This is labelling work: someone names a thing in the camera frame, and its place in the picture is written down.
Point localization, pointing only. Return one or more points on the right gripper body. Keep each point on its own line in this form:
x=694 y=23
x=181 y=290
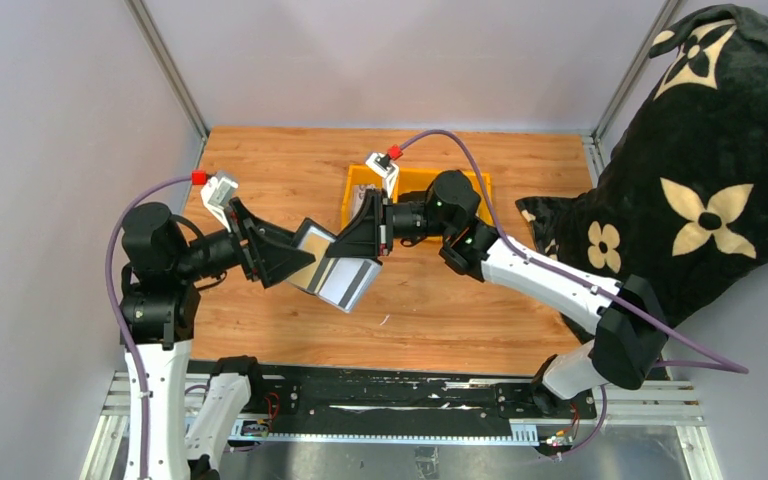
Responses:
x=386 y=228

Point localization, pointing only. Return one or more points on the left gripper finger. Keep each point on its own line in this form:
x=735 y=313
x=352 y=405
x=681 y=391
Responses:
x=276 y=235
x=278 y=263

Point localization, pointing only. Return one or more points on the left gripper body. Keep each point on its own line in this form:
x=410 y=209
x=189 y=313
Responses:
x=249 y=256

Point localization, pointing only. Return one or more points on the silver credit card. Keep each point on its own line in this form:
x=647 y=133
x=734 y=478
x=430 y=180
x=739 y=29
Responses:
x=347 y=281

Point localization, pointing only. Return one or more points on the black leather card holder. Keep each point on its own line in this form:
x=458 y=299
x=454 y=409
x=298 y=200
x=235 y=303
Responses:
x=315 y=239

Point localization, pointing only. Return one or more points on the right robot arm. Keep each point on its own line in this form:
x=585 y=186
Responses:
x=620 y=316

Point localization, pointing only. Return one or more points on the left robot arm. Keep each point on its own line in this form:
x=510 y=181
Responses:
x=158 y=307

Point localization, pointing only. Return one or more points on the yellow three-compartment bin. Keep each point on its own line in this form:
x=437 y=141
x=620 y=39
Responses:
x=412 y=185

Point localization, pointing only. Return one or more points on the black floral blanket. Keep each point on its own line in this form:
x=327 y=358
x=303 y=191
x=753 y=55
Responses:
x=683 y=202

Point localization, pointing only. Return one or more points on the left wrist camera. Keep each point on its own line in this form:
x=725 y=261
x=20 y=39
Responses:
x=216 y=195

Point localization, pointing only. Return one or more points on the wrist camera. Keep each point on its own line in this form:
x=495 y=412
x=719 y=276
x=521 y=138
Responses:
x=216 y=195
x=386 y=168

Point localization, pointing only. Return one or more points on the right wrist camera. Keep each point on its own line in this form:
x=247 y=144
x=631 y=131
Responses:
x=386 y=168

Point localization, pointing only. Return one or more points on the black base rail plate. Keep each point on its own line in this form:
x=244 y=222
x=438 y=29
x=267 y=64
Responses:
x=409 y=404

